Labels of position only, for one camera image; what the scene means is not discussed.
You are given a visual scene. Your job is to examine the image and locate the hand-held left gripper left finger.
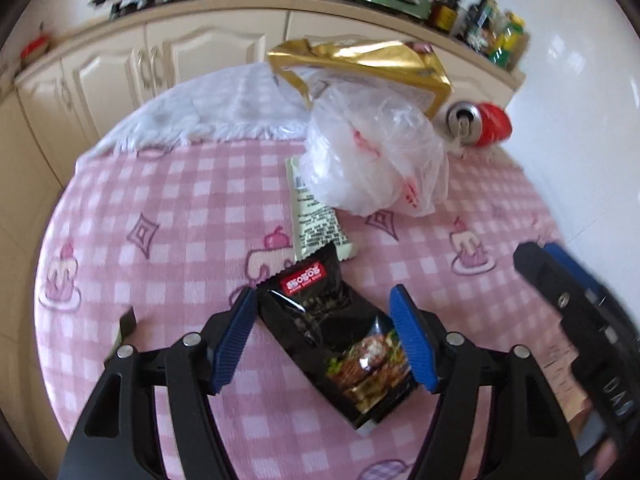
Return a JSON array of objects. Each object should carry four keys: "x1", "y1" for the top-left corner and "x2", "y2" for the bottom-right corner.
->
[{"x1": 57, "y1": 287, "x2": 258, "y2": 480}]

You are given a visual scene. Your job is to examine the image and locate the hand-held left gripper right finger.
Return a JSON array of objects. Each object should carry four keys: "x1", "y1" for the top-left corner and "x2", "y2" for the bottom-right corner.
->
[{"x1": 390, "y1": 285, "x2": 586, "y2": 480}]

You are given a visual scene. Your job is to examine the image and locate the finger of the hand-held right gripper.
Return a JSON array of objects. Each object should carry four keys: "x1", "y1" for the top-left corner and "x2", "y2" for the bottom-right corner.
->
[
  {"x1": 544, "y1": 242, "x2": 608, "y2": 301},
  {"x1": 513, "y1": 241, "x2": 593, "y2": 341}
]

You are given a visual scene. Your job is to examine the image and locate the black snack packet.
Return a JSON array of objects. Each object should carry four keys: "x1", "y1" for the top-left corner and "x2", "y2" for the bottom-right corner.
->
[{"x1": 256, "y1": 241, "x2": 421, "y2": 431}]

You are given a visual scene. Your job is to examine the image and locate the cream snack packet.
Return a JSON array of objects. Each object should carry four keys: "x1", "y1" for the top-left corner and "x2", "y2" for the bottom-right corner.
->
[{"x1": 284, "y1": 156, "x2": 356, "y2": 262}]

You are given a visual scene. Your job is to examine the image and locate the pink checked blanket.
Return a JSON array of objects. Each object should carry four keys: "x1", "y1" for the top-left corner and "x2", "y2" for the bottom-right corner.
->
[{"x1": 32, "y1": 62, "x2": 601, "y2": 480}]

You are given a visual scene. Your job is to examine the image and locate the red drink can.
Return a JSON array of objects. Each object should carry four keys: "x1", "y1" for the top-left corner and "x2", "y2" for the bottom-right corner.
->
[{"x1": 445, "y1": 101, "x2": 513, "y2": 148}]

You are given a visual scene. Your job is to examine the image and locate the clear plastic bag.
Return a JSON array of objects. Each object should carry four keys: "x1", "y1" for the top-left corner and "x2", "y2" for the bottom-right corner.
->
[{"x1": 304, "y1": 80, "x2": 451, "y2": 218}]

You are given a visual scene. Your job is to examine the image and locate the group of condiment bottles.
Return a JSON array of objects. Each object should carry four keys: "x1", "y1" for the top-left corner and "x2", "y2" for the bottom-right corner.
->
[{"x1": 465, "y1": 0, "x2": 528, "y2": 68}]

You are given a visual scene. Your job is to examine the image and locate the gold foil bag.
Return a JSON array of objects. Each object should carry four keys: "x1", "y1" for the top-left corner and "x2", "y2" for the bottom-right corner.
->
[{"x1": 266, "y1": 37, "x2": 453, "y2": 121}]

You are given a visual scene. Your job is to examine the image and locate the dark sauce bottle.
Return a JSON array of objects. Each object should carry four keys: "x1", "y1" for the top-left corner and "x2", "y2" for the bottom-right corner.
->
[{"x1": 427, "y1": 0, "x2": 463, "y2": 33}]

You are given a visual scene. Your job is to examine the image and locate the cream kitchen cabinets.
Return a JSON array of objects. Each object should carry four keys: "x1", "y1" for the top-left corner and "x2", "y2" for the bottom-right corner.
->
[{"x1": 0, "y1": 7, "x2": 528, "y2": 201}]

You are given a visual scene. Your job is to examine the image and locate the small red object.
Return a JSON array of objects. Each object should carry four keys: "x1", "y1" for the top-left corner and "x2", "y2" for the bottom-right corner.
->
[{"x1": 20, "y1": 32, "x2": 51, "y2": 58}]

